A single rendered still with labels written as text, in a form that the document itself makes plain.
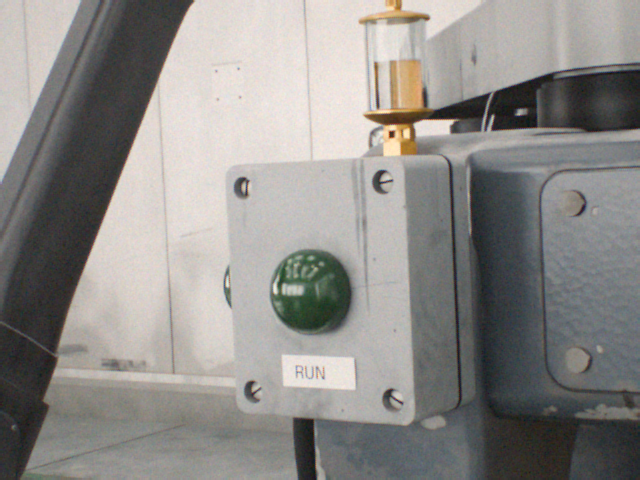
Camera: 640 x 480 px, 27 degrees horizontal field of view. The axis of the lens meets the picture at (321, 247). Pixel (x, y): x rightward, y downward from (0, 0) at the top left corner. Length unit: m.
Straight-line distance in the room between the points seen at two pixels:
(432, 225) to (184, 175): 6.81
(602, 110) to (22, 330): 0.33
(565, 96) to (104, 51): 0.32
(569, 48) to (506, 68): 0.10
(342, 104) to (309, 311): 6.21
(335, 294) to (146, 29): 0.41
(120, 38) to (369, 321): 0.40
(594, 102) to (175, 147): 6.74
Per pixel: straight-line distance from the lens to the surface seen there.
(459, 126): 0.97
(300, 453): 0.54
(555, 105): 0.59
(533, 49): 0.63
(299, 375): 0.46
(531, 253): 0.47
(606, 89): 0.57
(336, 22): 6.68
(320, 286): 0.44
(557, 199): 0.46
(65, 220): 0.76
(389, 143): 0.52
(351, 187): 0.44
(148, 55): 0.82
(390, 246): 0.43
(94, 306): 7.76
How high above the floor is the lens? 1.32
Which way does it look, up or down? 3 degrees down
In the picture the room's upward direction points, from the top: 3 degrees counter-clockwise
